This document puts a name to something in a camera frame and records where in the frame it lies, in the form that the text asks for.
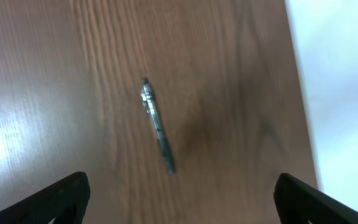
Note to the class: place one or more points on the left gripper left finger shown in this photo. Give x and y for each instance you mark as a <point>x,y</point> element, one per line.
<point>62,202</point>

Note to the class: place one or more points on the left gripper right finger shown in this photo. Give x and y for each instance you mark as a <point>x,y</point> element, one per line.
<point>298,202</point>

